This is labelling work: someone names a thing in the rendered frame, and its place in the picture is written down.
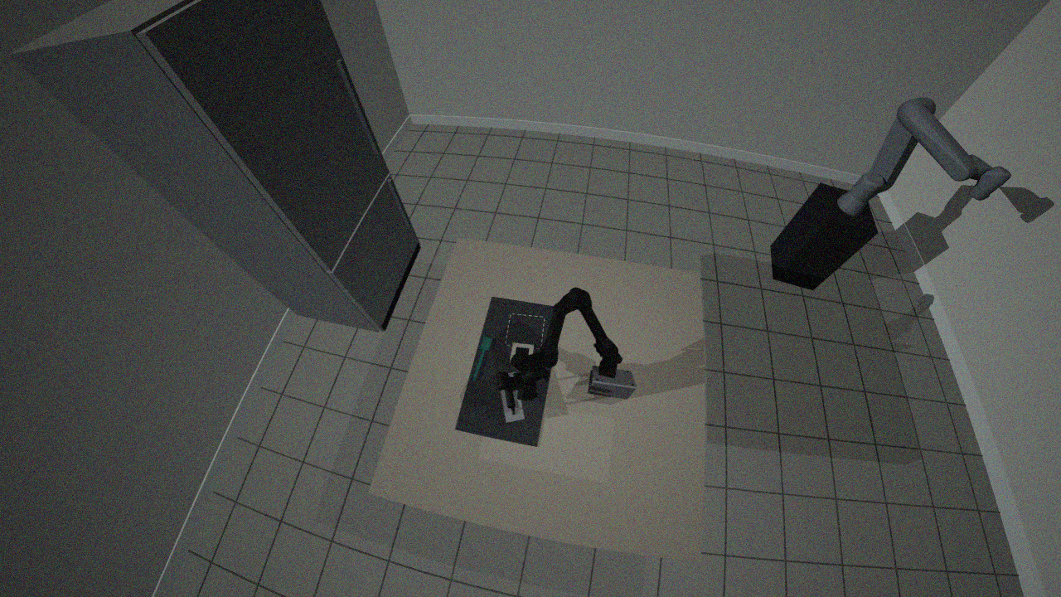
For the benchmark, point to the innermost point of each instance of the teal flat trowel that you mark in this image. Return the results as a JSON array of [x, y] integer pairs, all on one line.
[[486, 343]]

